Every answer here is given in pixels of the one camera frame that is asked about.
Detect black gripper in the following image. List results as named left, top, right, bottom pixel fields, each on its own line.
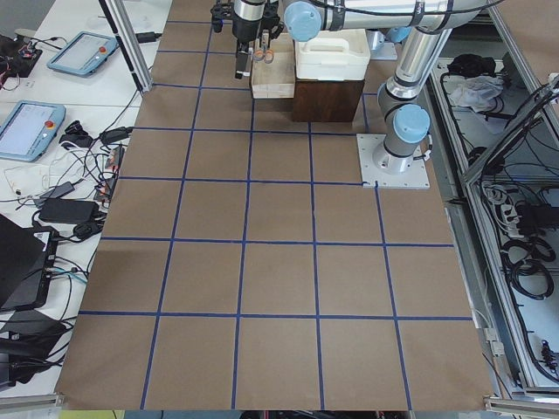
left=210, top=2, right=233, bottom=33
left=232, top=17, right=282, bottom=79

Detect grey orange handled scissors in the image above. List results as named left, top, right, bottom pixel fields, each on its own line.
left=253, top=49, right=274, bottom=64

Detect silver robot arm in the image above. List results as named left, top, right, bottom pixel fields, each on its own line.
left=232, top=0, right=285, bottom=79
left=210, top=0, right=497, bottom=175

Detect dark brown wooden cabinet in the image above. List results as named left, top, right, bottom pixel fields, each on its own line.
left=292, top=79, right=365, bottom=122

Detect white plastic tray box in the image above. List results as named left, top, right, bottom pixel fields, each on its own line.
left=294, top=29, right=370, bottom=81

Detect blue teach pendant far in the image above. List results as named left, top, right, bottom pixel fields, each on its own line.
left=47, top=31, right=119, bottom=77

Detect blue teach pendant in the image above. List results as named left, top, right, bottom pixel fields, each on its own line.
left=1, top=100, right=66, bottom=162
left=47, top=31, right=119, bottom=77

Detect blue teach pendant near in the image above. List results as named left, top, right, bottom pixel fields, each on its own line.
left=1, top=100, right=66, bottom=162

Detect black power adapter brick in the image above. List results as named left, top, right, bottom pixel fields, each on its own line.
left=38, top=198, right=99, bottom=224

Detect black laptop on desk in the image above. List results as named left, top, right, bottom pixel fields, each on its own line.
left=1, top=216, right=59, bottom=313

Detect wooden drawer with white handle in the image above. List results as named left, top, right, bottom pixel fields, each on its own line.
left=250, top=33, right=295, bottom=99

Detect aluminium frame post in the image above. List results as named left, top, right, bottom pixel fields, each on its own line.
left=99, top=0, right=153, bottom=93

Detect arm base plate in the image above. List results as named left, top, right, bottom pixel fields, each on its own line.
left=356, top=134, right=430, bottom=189

